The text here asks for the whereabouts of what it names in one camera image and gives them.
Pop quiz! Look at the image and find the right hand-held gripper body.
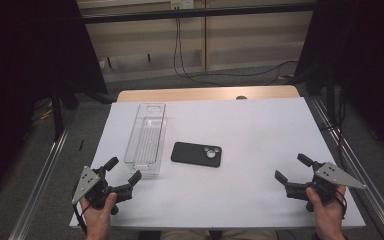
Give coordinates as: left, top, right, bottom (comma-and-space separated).
284, 161, 368, 213

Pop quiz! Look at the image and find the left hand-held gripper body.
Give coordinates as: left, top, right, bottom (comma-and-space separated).
71, 165, 135, 216

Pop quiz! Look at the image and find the black phone case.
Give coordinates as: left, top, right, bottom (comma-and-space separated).
170, 141, 223, 168

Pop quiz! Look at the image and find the person's right hand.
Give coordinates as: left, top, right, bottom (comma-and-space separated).
305, 185, 348, 234

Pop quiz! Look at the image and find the person's left hand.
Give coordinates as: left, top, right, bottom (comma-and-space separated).
79, 192, 118, 234

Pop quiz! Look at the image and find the white table board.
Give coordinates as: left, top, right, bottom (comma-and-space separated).
69, 97, 367, 230

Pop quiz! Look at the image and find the clear plastic box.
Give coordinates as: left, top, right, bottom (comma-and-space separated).
123, 102, 168, 177

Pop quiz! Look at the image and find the black metal stand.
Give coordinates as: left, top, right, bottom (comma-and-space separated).
48, 82, 81, 142

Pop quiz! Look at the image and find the black curtain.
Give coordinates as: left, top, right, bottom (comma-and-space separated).
294, 0, 384, 168
0, 0, 109, 205

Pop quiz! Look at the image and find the black horizontal bar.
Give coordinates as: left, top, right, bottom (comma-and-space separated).
79, 2, 316, 25

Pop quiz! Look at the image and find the right hand-held gripper cable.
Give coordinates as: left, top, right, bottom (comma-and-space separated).
333, 191, 348, 220

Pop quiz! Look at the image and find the hand-held gripper cable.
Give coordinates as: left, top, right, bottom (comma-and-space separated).
72, 186, 92, 235
333, 191, 348, 220

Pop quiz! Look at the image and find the aluminium floor rail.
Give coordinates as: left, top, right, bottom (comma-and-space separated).
307, 95, 384, 240
7, 109, 76, 240

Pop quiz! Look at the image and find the left hand-held gripper cable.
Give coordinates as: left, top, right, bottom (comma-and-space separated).
72, 186, 92, 235

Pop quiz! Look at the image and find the black floor cable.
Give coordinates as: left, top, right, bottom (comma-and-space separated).
319, 84, 348, 174

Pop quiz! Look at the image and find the yellow floor cable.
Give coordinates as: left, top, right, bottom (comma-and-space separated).
30, 99, 55, 123

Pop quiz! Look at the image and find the black wall cable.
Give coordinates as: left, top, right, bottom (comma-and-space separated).
172, 18, 300, 87

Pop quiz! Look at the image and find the white wall socket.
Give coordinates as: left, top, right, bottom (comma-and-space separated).
170, 0, 195, 10

